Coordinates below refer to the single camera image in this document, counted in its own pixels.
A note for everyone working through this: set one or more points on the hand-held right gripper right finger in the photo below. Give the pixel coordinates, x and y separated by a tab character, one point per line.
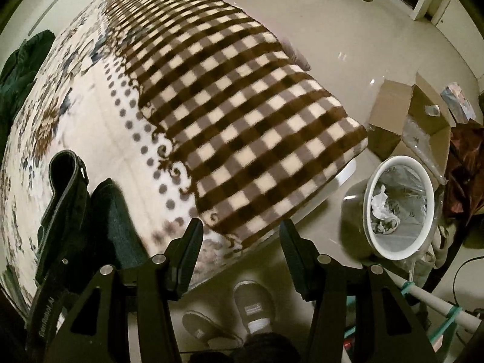
293	257

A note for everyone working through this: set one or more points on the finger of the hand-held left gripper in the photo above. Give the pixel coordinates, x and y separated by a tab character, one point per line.
62	174
84	181

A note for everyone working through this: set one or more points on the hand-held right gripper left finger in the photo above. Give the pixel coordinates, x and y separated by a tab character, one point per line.
189	257

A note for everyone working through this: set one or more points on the blue jeans pants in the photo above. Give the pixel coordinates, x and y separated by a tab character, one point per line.
117	227

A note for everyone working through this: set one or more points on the white trash bin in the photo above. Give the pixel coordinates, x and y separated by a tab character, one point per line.
353	215

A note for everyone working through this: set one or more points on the person's legs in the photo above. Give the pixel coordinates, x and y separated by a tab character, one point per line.
264	348

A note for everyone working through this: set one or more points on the dark green quilt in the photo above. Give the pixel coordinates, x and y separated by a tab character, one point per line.
19	68

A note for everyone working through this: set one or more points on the teal and white rack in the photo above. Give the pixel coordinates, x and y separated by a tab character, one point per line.
427	297

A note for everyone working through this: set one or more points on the floral checkered blanket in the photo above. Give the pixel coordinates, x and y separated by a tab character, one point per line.
227	121

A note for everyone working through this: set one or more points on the open cardboard box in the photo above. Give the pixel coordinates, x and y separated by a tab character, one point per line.
389	102

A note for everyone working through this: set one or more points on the brown cloth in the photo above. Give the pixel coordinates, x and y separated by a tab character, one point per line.
467	166

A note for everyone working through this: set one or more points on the pastel tissue packet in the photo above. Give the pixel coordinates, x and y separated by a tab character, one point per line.
457	100

